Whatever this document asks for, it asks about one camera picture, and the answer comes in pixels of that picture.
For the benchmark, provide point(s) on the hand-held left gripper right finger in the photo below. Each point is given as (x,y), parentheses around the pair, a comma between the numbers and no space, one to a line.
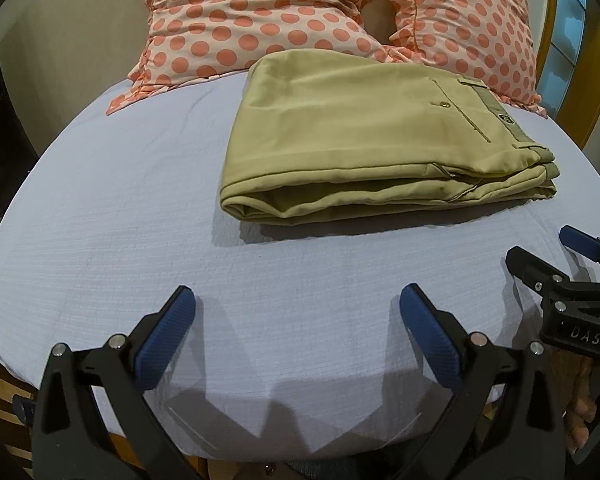
(432,340)

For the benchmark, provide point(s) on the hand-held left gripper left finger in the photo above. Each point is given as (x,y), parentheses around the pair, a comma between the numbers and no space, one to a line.
(156,349)

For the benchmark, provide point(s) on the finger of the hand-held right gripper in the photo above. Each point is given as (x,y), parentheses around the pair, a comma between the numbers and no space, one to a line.
(529,271)
(582,244)

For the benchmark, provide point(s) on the khaki pants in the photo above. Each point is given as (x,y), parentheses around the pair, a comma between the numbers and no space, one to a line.
(360,130)

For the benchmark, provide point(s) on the person's right hand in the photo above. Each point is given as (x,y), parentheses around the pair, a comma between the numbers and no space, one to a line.
(580,400)

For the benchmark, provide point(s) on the light blue bed sheet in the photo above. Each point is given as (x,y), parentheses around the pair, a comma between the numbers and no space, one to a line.
(220,270)

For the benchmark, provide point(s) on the frosted glass window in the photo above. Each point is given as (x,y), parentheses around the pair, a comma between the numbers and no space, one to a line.
(566,35)

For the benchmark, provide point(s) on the polka dot pillow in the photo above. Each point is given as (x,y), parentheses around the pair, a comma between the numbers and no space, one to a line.
(460,25)
(250,25)

